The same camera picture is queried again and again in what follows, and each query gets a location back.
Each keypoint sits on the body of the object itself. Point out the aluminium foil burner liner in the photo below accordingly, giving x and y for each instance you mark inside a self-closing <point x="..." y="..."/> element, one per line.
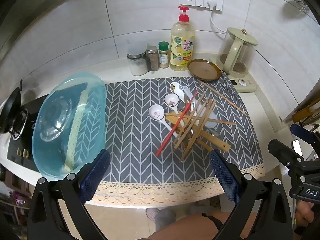
<point x="18" y="135"/>

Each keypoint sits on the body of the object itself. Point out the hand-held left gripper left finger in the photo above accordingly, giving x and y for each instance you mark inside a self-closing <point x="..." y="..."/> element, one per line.
<point x="96" y="175"/>

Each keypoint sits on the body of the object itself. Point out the silver-capped spice jar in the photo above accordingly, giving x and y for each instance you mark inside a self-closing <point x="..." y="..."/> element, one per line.
<point x="153" y="61"/>

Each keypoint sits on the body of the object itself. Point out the person's right hand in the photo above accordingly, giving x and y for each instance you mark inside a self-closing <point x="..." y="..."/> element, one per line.
<point x="303" y="212"/>

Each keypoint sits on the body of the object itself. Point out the pile of wooden chopsticks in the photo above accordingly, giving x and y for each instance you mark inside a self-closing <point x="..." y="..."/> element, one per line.
<point x="197" y="120"/>

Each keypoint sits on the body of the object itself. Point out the yellow dish soap pump bottle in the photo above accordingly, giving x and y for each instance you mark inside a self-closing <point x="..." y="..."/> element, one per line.
<point x="181" y="52"/>

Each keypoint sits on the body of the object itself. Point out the brown ceramic plate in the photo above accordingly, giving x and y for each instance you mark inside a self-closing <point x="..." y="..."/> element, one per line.
<point x="203" y="70"/>

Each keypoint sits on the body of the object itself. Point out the green-capped spice jar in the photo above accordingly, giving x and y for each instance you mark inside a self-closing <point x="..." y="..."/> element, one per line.
<point x="164" y="57"/>

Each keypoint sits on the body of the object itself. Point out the grey slipper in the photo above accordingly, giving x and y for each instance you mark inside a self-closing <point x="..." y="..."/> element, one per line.
<point x="162" y="216"/>

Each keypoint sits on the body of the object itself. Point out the glass salt jar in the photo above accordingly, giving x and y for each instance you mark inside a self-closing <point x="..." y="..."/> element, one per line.
<point x="137" y="66"/>

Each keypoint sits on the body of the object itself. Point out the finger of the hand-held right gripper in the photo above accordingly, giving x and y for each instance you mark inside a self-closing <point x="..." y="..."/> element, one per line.
<point x="285" y="152"/>
<point x="301" y="131"/>

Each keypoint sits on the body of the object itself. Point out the white spoon with mushroom print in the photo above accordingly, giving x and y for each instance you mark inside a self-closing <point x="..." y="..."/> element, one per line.
<point x="171" y="100"/>

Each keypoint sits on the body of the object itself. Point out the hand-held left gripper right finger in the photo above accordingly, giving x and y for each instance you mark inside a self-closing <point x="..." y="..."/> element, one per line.
<point x="222" y="175"/>

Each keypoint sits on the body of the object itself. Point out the blue translucent plastic basin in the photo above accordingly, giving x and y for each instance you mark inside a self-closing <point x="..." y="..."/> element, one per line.
<point x="42" y="140"/>

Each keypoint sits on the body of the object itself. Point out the person's leg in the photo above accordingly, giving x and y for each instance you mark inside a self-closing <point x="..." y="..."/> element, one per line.
<point x="190" y="227"/>

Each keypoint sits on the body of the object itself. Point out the metal spoon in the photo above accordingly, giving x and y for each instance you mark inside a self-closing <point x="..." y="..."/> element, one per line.
<point x="212" y="133"/>

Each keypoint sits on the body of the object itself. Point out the clear glass bowl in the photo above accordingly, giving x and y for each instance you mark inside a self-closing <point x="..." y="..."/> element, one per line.
<point x="56" y="120"/>

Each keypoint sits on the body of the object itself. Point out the black frying pan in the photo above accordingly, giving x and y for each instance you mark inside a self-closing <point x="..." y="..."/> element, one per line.
<point x="10" y="110"/>

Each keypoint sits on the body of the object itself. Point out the white plastic rice paddle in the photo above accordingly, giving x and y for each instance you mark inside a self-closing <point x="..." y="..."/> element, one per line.
<point x="186" y="90"/>

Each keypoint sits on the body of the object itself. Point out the white spoon with orange print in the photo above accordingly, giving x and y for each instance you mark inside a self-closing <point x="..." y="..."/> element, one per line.
<point x="175" y="87"/>

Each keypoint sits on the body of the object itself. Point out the cream glass electric kettle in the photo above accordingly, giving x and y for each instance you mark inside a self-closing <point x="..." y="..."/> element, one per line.
<point x="236" y="52"/>

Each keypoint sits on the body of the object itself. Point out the white spoon with flower print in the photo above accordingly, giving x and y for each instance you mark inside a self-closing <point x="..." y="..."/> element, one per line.
<point x="156" y="112"/>

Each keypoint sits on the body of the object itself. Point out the black gas stove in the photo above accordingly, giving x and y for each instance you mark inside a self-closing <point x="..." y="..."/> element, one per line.
<point x="22" y="160"/>

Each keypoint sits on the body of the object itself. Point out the red chopstick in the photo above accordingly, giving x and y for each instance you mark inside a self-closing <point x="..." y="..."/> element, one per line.
<point x="175" y="126"/>

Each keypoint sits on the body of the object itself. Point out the wooden spatula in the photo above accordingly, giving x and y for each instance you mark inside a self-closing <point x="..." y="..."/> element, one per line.
<point x="172" y="120"/>

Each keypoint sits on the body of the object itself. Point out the cream kettle base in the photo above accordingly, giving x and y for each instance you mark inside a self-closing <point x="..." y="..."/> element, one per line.
<point x="246" y="85"/>

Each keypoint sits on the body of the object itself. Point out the grey chevron lace-edged mat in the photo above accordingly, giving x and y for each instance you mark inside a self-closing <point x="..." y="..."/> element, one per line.
<point x="135" y="135"/>

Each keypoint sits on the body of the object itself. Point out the wooden cutting board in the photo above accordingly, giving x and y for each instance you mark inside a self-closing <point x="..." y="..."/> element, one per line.
<point x="306" y="112"/>

